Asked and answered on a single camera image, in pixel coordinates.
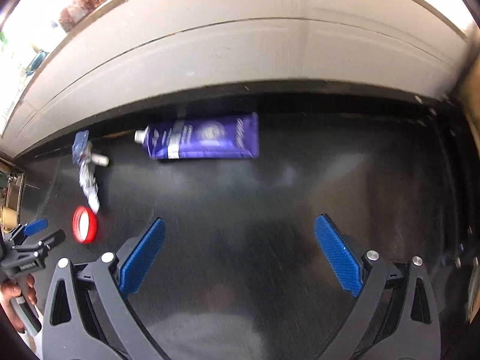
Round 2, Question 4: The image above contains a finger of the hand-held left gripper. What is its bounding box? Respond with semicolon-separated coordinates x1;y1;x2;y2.
13;229;67;259
9;217;49;242

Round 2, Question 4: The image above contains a steel sink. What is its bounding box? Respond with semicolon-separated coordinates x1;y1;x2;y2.
0;157;25;233

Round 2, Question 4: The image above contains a red plastic lid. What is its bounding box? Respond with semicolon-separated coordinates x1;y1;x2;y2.
72;205;100;244

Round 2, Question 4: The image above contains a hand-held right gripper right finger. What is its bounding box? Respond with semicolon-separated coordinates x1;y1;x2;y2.
314;214;441;360

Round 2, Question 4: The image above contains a blue bowl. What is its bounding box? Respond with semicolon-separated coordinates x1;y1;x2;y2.
26;50;47;76

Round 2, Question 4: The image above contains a person's left hand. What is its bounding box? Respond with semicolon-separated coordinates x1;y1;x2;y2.
0;275;38;332

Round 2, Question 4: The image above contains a purple cream tube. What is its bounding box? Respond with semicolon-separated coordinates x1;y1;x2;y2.
134;112;260;162

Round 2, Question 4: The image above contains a crumpled clear plastic wrapper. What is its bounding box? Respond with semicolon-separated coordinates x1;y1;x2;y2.
71;130;101;214

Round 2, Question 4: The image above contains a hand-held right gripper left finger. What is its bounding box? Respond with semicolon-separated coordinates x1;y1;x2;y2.
42;218;169;360

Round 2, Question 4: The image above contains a reddish brown scrubber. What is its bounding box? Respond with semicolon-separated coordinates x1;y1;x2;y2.
58;0;119;32

